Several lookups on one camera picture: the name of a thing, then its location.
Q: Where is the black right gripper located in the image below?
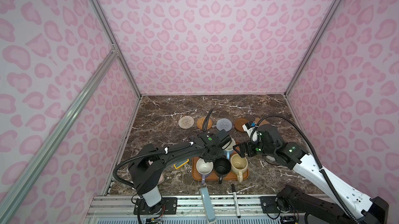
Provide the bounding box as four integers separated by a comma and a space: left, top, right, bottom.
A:
231, 137, 275, 158

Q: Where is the light blue mug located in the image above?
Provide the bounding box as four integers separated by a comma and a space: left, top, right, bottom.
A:
222, 138, 236, 160

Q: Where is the brown wooden round coaster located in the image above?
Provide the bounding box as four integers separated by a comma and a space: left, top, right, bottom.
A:
234, 118, 248, 132

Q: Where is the grey blue round coaster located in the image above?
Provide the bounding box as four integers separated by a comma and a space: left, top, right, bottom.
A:
216, 118, 232, 132

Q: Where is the rattan round coaster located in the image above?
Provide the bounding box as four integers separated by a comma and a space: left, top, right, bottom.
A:
196, 117, 213, 130

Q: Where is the brown paw shaped coaster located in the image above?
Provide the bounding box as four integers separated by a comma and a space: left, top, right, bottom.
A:
254, 118, 270, 126

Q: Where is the beige woven round coaster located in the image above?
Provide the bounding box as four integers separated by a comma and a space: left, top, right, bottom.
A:
178, 116, 194, 130

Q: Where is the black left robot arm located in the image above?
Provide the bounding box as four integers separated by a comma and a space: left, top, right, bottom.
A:
127, 131, 231, 207

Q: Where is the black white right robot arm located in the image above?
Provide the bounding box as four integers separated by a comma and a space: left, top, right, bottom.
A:
233, 139, 389, 224

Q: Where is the cream yellow mug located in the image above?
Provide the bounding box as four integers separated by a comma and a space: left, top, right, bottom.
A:
230, 154, 248, 182

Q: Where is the black mug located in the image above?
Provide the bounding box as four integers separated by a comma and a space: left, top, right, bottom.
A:
213, 158, 231, 185

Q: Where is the orange rectangular tray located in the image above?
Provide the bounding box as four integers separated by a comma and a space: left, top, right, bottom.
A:
191, 157, 250, 181

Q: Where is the clear tape roll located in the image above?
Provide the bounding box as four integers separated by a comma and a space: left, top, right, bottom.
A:
265, 158, 280, 166

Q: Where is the black marker pen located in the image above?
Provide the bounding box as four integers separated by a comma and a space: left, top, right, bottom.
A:
231, 184, 241, 219

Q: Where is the pink case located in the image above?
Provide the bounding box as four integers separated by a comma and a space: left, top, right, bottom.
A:
158, 174, 165, 184

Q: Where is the light blue stapler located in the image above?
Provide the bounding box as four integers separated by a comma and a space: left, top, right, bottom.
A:
200, 187, 216, 224

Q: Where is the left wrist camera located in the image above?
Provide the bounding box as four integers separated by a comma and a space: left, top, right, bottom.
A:
215, 130, 231, 148

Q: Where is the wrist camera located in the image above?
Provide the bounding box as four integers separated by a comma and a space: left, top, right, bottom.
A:
215, 130, 231, 148
243, 122, 283, 145

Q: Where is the white mug purple handle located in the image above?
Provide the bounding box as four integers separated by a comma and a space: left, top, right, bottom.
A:
196, 158, 214, 184

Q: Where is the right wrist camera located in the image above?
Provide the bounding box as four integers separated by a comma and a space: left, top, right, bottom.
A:
243, 122, 283, 145

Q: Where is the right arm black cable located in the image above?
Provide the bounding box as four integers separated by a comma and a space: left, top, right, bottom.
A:
249, 114, 361, 224

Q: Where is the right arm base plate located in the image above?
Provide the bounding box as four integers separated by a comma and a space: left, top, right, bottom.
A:
259, 196, 305, 215

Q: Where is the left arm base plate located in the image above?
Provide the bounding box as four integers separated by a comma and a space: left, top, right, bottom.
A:
134, 197, 178, 216

